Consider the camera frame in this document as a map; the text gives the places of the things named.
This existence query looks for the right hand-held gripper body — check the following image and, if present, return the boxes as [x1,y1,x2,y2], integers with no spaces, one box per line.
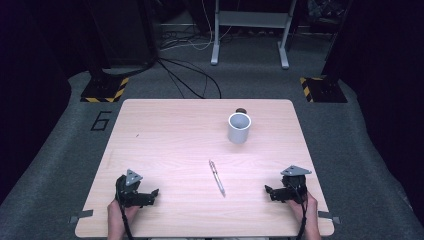
[274,165,313,204]

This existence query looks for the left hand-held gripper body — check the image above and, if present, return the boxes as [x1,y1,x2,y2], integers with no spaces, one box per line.
[114,169,152,208]

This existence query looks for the person's left hand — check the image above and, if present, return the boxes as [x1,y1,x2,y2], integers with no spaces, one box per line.
[107,198,142,225]

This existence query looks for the person's right hand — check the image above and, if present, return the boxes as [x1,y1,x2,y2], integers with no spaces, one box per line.
[285,191,319,225]

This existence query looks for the silver pen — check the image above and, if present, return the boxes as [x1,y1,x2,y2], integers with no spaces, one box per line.
[208,159,227,199]

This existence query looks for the white cup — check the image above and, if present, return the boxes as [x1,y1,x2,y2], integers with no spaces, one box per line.
[227,112,253,145]

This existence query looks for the black yellow striped stand base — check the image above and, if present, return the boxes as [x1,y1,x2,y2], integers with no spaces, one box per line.
[80,68,130,104]
[298,75,349,104]

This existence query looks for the dark curtain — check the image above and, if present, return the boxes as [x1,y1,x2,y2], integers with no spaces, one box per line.
[321,0,424,228]
[0,0,101,205]

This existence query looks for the black cabinet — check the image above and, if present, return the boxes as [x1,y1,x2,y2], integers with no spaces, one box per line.
[83,0,159,68]

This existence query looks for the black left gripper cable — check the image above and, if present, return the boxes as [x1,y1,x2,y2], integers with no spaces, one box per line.
[118,198,135,240]

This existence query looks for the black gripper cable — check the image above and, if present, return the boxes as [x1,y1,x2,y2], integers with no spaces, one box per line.
[289,182,308,240]
[118,198,135,240]

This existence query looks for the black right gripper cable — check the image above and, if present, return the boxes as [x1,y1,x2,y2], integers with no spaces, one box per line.
[289,182,308,240]

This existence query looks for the grey table edge bracket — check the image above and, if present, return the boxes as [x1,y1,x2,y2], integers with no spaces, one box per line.
[317,210,342,225]

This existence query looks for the black floor cables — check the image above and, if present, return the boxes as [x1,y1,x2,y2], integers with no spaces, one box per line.
[155,57,223,100]

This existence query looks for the white floor cables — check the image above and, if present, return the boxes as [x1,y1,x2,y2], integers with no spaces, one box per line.
[159,0,234,52]

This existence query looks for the white metal frame stand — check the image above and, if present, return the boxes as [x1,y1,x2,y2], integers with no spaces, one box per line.
[210,0,298,70]

